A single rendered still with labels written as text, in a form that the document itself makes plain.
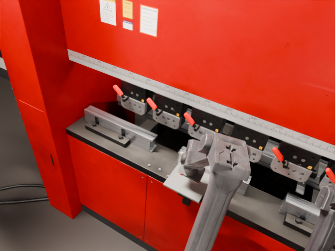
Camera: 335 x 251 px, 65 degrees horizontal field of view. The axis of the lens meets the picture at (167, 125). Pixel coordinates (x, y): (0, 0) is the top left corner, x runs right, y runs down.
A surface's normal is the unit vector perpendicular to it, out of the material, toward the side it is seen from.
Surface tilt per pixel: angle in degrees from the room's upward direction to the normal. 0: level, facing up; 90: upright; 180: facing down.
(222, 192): 65
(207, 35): 90
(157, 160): 0
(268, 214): 0
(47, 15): 90
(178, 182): 0
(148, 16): 90
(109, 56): 90
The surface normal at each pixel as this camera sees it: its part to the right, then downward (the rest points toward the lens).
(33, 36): 0.87, 0.37
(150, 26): -0.49, 0.51
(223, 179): -0.07, 0.26
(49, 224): 0.08, -0.78
